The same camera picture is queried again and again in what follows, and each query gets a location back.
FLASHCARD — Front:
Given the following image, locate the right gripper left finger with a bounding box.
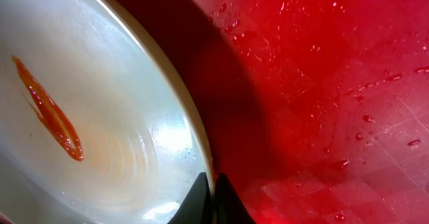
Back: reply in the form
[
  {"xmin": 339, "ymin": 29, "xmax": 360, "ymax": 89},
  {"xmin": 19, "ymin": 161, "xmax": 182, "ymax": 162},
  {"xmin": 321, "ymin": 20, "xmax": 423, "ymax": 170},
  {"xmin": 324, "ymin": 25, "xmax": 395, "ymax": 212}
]
[{"xmin": 168, "ymin": 172, "xmax": 212, "ymax": 224}]

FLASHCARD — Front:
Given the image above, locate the white plate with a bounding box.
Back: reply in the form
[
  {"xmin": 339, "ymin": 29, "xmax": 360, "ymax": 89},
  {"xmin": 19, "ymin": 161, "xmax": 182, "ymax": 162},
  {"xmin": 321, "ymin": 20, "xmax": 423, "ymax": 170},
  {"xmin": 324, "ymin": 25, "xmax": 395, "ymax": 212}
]
[{"xmin": 1, "ymin": 0, "xmax": 212, "ymax": 223}]

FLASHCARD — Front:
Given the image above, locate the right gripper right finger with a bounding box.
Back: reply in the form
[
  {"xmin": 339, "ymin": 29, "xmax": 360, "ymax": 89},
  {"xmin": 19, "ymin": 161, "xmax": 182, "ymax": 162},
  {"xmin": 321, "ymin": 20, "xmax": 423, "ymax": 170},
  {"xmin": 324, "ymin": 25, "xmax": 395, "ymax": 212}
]
[{"xmin": 214, "ymin": 173, "xmax": 255, "ymax": 224}]

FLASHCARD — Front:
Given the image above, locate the red plastic tray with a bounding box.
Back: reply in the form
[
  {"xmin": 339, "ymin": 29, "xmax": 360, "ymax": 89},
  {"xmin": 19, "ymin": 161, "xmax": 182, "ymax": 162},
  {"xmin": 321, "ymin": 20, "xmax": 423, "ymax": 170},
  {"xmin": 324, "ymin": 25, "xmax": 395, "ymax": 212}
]
[{"xmin": 116, "ymin": 0, "xmax": 428, "ymax": 223}]

